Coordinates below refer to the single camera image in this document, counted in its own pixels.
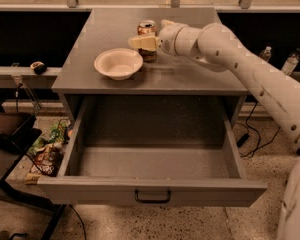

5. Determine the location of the black power cable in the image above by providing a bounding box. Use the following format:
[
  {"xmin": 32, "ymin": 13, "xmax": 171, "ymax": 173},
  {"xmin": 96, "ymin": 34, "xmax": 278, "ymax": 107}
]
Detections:
[{"xmin": 233, "ymin": 101, "xmax": 282, "ymax": 159}]

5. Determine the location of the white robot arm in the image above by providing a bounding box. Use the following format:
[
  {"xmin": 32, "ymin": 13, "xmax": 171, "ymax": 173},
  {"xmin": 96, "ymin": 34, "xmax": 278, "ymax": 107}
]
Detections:
[{"xmin": 128, "ymin": 20, "xmax": 300, "ymax": 240}]

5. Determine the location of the clear water bottle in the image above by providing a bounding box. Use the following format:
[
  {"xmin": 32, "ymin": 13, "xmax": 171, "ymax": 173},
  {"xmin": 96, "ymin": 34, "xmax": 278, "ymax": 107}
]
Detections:
[
  {"xmin": 281, "ymin": 48, "xmax": 300, "ymax": 75},
  {"xmin": 259, "ymin": 46, "xmax": 272, "ymax": 62}
]

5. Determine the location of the grey cabinet counter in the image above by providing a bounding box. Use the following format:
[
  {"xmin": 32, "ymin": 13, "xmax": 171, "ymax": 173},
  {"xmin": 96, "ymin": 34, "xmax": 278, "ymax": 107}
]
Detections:
[{"xmin": 52, "ymin": 7, "xmax": 247, "ymax": 121}]

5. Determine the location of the grey open top drawer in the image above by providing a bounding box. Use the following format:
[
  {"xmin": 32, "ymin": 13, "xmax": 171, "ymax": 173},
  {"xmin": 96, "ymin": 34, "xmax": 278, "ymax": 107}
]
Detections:
[{"xmin": 38, "ymin": 95, "xmax": 267, "ymax": 207}]

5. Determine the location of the black drawer handle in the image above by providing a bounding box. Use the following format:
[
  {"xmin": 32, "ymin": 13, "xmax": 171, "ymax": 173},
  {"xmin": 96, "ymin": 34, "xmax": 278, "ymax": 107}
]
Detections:
[{"xmin": 134, "ymin": 190, "xmax": 171, "ymax": 204}]

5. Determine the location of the green snack bag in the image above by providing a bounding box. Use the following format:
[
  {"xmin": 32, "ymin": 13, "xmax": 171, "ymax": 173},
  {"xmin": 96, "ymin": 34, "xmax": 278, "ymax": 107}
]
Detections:
[{"xmin": 28, "ymin": 119, "xmax": 69, "ymax": 155}]

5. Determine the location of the white paper bowl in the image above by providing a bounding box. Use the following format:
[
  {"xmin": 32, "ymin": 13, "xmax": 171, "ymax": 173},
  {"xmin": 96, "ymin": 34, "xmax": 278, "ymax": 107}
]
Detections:
[{"xmin": 94, "ymin": 48, "xmax": 143, "ymax": 80}]

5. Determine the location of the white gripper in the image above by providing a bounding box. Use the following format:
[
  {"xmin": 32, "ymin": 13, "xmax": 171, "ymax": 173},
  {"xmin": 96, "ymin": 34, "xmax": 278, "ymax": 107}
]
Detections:
[{"xmin": 128, "ymin": 19, "xmax": 188, "ymax": 56}]

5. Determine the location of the brown chip bag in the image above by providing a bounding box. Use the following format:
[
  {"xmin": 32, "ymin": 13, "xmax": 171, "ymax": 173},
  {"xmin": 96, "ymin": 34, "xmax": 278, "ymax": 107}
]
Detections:
[{"xmin": 25, "ymin": 144, "xmax": 62, "ymax": 185}]

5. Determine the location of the black yellow tape measure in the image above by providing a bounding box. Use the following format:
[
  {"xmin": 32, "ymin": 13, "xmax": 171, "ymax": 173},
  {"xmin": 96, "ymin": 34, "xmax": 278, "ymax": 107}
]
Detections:
[{"xmin": 30, "ymin": 61, "xmax": 47, "ymax": 75}]

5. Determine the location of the orange soda can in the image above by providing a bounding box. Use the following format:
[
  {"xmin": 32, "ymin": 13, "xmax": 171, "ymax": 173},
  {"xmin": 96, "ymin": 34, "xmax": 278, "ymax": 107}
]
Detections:
[{"xmin": 137, "ymin": 20, "xmax": 157, "ymax": 62}]

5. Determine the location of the black bin on cart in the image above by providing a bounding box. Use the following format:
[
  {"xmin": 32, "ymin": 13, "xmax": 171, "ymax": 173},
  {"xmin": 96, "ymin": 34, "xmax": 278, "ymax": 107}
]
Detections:
[{"xmin": 0, "ymin": 104, "xmax": 42, "ymax": 153}]

